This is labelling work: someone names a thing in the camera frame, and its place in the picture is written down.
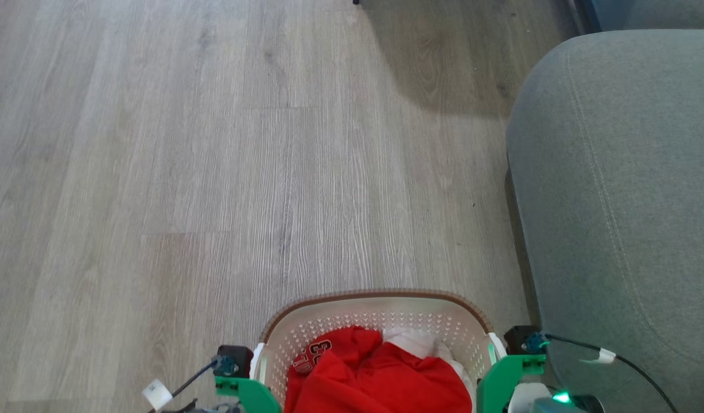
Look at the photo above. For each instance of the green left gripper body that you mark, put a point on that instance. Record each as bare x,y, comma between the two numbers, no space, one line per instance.
254,396

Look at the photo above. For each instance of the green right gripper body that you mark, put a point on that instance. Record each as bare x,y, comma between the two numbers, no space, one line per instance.
498,378

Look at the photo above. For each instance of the beige plastic laundry basket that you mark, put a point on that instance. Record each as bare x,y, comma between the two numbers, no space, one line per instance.
443,321

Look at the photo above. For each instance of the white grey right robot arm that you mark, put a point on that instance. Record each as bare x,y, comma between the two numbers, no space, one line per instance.
541,400

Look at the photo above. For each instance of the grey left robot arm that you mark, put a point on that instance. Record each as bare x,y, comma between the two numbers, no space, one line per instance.
202,409

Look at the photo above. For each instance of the white garment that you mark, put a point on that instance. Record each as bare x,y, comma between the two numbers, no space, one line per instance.
415,341

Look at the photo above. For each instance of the red printed garment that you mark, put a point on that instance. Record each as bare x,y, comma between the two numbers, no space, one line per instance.
380,378

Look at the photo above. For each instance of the grey fabric sofa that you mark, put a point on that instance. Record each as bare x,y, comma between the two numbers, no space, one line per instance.
627,201

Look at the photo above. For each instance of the blue-grey sofa cushion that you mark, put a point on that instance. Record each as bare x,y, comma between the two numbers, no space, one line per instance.
650,12

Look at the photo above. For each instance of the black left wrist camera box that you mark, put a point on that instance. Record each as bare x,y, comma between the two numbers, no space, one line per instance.
237,358

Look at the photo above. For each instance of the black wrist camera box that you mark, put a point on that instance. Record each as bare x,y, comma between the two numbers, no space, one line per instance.
521,338
237,358

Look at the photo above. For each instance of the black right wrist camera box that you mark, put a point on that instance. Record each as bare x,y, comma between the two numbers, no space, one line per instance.
521,338

